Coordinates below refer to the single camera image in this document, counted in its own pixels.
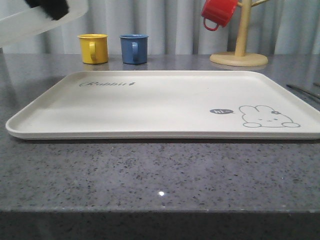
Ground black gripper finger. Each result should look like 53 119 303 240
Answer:
25 0 69 20

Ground white round plate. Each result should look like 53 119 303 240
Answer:
0 0 89 47

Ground steel chopstick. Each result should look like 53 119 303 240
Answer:
285 84 320 104

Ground yellow mug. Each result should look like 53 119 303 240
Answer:
77 33 109 65

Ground blue mug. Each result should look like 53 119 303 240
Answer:
120 34 149 65

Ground red mug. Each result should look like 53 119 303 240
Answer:
201 0 238 31

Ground beige rabbit serving tray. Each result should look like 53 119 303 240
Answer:
5 70 320 140

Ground wooden mug tree stand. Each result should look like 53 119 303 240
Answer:
209 0 268 67

